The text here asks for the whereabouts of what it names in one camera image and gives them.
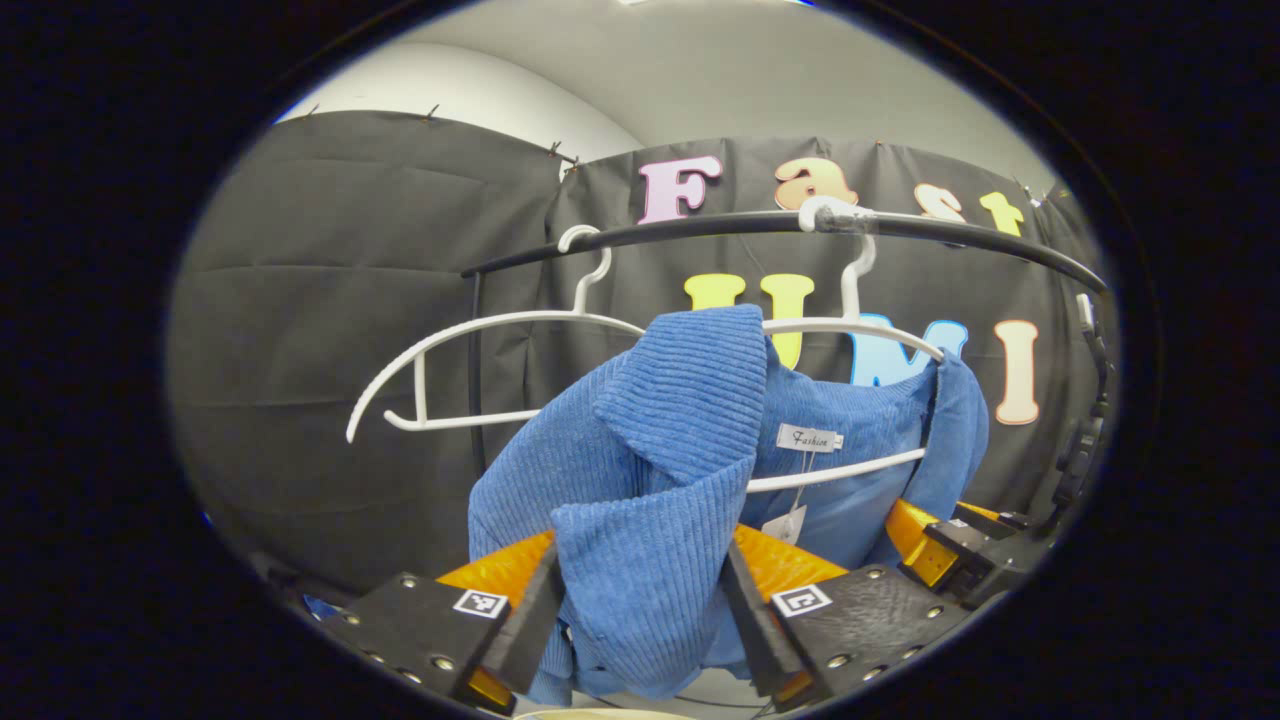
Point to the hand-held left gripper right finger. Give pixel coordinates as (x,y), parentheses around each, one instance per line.
(750,630)

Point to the white plastic clothes hanger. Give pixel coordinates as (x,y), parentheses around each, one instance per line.
(851,300)
(420,385)

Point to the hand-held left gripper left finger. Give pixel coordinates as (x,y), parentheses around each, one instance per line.
(530,630)

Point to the black metal clothes rack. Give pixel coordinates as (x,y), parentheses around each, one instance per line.
(700,226)

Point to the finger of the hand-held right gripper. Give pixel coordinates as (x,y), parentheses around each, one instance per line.
(950,545)

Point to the black backdrop cloth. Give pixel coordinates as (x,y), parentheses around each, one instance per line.
(330,350)

